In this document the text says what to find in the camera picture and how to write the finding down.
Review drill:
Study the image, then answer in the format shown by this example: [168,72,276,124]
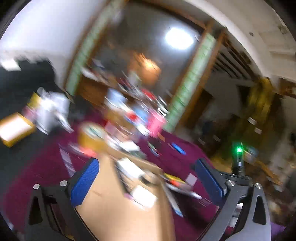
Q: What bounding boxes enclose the white power adapter with prongs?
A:
[116,158,145,180]

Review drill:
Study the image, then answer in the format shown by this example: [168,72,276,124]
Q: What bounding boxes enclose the small white charger block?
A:
[130,185,157,208]

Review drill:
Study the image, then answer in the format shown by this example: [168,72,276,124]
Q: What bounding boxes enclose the purple tablecloth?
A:
[0,111,285,241]

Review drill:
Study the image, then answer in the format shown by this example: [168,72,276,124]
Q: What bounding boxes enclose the blue lighter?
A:
[171,143,187,155]

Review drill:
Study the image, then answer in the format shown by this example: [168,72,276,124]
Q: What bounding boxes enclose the cardboard tray box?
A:
[76,149,176,240]

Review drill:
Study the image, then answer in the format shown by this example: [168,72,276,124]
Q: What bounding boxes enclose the yellow packing tape roll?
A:
[78,121,106,152]

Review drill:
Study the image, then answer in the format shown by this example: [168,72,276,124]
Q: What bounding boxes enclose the pink knitted thermos bottle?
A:
[147,110,166,137]

